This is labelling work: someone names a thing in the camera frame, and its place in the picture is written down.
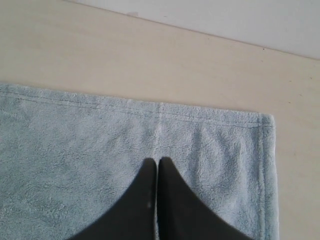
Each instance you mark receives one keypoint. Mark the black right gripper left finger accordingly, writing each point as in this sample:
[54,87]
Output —
[132,217]

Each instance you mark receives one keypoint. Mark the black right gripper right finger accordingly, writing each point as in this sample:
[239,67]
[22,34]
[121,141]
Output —
[181,215]

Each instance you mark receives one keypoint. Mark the light blue fluffy towel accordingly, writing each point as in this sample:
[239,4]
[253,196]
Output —
[65,158]

